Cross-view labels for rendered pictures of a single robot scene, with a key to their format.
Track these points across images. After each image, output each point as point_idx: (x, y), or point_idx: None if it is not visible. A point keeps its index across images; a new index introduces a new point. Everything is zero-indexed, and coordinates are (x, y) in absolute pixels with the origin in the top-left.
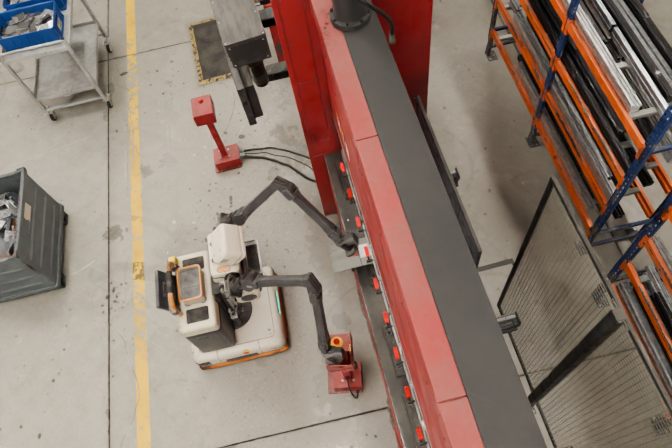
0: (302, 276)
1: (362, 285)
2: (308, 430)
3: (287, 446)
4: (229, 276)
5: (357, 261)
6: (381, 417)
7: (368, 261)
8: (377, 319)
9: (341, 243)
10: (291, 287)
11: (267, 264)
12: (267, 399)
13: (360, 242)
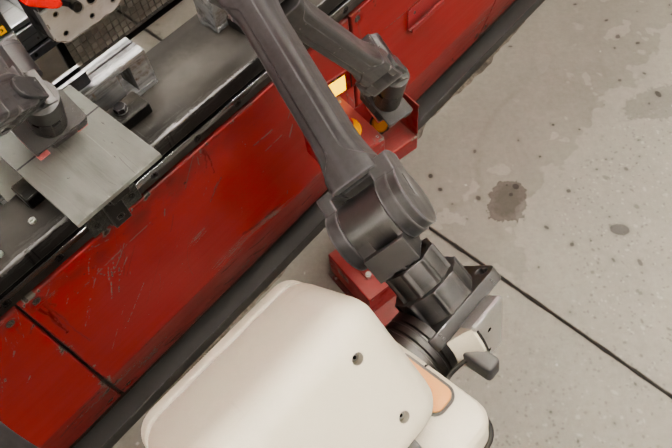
0: None
1: (160, 130)
2: (518, 281)
3: (578, 296)
4: (426, 339)
5: (91, 123)
6: None
7: None
8: (231, 55)
9: (41, 84)
10: None
11: None
12: (540, 403)
13: (20, 152)
